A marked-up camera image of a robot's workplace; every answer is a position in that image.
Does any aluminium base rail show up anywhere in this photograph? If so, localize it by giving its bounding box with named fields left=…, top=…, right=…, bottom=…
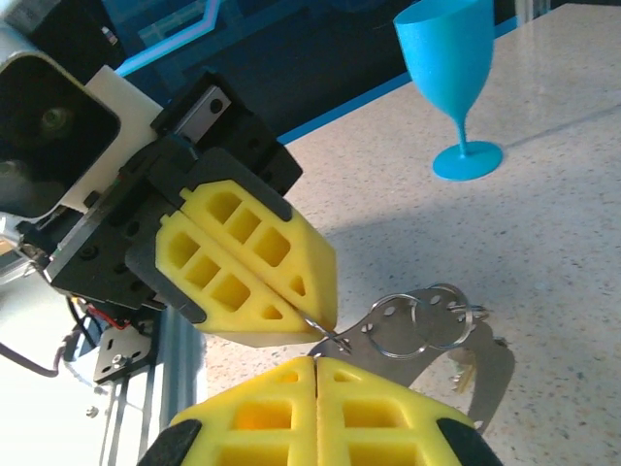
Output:
left=96, top=310, right=208, bottom=466

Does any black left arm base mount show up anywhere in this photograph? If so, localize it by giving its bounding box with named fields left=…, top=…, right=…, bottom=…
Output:
left=93, top=325, right=152, bottom=385

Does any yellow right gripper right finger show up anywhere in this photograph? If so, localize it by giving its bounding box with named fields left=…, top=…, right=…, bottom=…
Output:
left=314, top=357, right=505, bottom=466

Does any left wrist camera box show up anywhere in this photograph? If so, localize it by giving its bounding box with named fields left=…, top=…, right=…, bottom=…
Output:
left=0, top=51, right=164, bottom=222

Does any blue plastic goblet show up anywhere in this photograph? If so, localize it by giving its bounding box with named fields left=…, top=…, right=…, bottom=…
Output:
left=392, top=0, right=505, bottom=183

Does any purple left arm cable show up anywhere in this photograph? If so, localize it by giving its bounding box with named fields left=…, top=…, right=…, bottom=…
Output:
left=0, top=339, right=67, bottom=379

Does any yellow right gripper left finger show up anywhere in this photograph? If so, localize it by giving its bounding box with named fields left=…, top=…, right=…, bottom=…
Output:
left=137, top=355, right=317, bottom=466

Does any small silver split ring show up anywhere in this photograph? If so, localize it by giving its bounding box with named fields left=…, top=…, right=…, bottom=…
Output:
left=368, top=293, right=434, bottom=361
left=410, top=283, right=486, bottom=351

